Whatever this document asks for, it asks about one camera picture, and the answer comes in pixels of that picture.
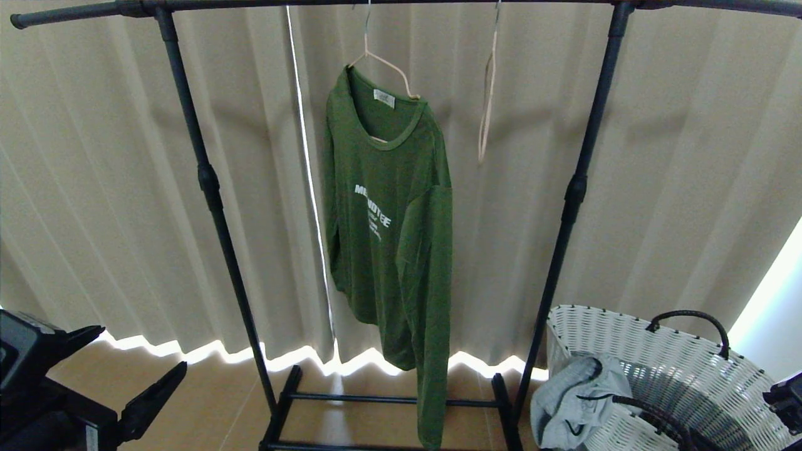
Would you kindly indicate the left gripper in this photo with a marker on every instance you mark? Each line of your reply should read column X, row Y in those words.
column 50, row 419

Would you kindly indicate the green long-sleeved shirt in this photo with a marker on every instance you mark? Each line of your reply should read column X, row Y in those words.
column 388, row 263

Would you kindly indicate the pink clothes hanger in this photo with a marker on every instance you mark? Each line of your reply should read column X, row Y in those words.
column 484, row 125
column 388, row 64

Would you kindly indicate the pale grey shorts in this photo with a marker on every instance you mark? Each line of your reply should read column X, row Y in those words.
column 564, row 401

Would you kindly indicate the black clothes rack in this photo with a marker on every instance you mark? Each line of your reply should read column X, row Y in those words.
column 210, row 181

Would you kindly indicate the white laundry basket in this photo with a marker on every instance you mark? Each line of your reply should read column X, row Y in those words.
column 595, row 332

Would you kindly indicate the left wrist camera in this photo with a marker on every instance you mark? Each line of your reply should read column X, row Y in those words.
column 25, row 351

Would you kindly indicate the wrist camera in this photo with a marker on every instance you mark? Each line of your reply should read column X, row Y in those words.
column 25, row 351
column 786, row 401

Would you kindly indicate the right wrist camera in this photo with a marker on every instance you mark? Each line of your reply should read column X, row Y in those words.
column 786, row 401

